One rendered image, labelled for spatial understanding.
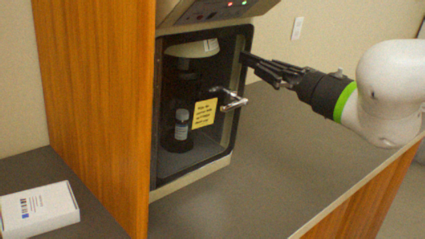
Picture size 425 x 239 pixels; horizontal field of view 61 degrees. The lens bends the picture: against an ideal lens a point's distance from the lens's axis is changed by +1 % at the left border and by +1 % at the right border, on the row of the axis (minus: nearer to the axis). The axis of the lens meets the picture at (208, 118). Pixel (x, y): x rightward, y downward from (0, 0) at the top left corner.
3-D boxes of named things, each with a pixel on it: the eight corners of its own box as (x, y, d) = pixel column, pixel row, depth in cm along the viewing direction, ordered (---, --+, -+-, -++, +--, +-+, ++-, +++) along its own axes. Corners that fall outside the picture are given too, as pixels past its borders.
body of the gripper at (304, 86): (337, 71, 78) (301, 58, 84) (315, 79, 73) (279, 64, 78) (327, 102, 82) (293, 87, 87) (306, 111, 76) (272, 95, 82)
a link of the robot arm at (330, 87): (327, 131, 73) (349, 119, 79) (344, 78, 68) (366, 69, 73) (302, 118, 77) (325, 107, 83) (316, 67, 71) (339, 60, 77)
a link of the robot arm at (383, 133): (398, 169, 68) (429, 128, 71) (404, 133, 58) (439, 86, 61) (332, 135, 76) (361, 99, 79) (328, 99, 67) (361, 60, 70)
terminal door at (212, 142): (147, 191, 91) (152, 36, 71) (231, 153, 110) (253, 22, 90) (149, 192, 90) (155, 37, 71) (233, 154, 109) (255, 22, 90)
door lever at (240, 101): (209, 107, 92) (210, 97, 91) (235, 98, 98) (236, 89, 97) (224, 115, 89) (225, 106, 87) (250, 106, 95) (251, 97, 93)
